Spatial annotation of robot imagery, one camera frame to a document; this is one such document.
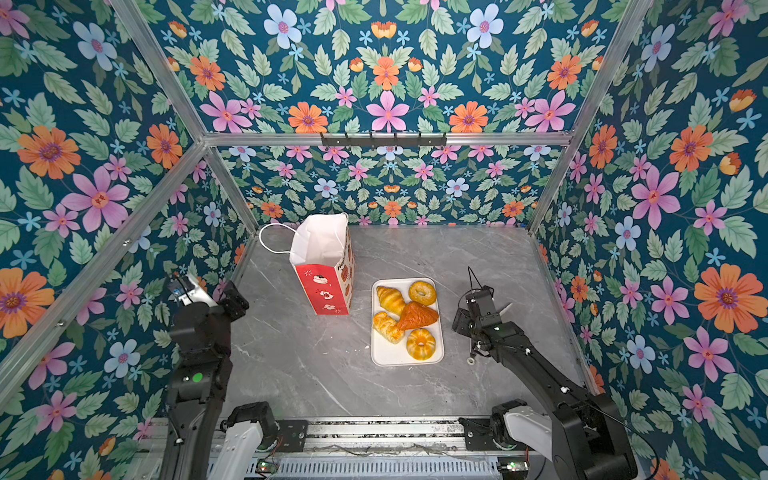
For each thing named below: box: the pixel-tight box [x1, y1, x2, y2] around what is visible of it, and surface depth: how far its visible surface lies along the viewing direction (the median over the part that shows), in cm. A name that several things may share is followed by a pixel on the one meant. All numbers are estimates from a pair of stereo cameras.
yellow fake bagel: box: [409, 281, 437, 306], surface depth 100 cm
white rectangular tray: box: [370, 277, 445, 367], surface depth 90 cm
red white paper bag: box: [290, 213, 355, 315], surface depth 88 cm
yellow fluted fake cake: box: [406, 328, 436, 361], surface depth 88 cm
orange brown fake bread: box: [398, 301, 439, 331], surface depth 90 cm
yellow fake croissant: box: [376, 286, 406, 316], surface depth 97 cm
